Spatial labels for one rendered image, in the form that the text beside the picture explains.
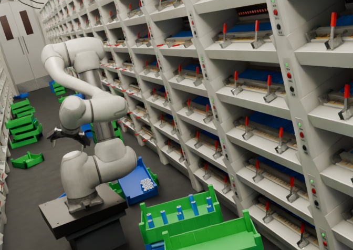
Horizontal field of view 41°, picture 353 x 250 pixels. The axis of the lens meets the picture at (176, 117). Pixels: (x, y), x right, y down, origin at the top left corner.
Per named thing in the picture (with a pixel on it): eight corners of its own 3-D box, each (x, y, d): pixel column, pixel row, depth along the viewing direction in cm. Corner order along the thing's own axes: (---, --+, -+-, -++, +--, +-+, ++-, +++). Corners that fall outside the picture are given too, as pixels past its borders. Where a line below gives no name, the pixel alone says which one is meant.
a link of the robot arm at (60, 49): (40, 55, 234) (68, 49, 238) (35, 41, 249) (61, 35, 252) (46, 79, 242) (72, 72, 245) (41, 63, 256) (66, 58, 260)
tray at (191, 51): (201, 58, 214) (190, 39, 211) (162, 55, 270) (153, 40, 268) (236, 34, 217) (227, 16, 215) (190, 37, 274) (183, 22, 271)
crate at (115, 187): (117, 201, 309) (113, 190, 308) (111, 193, 328) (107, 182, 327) (159, 185, 317) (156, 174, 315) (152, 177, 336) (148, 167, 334)
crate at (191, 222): (144, 245, 173) (138, 225, 171) (145, 220, 193) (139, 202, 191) (224, 223, 173) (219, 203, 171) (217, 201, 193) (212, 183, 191)
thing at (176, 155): (190, 174, 297) (179, 157, 293) (163, 154, 354) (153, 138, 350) (217, 156, 301) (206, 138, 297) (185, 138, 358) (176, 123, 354)
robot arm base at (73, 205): (70, 216, 235) (68, 206, 234) (64, 202, 256) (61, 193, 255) (106, 205, 241) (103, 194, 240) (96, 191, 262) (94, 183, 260)
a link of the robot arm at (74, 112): (61, 133, 204) (91, 128, 208) (62, 115, 191) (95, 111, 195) (56, 111, 208) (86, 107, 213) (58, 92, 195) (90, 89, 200)
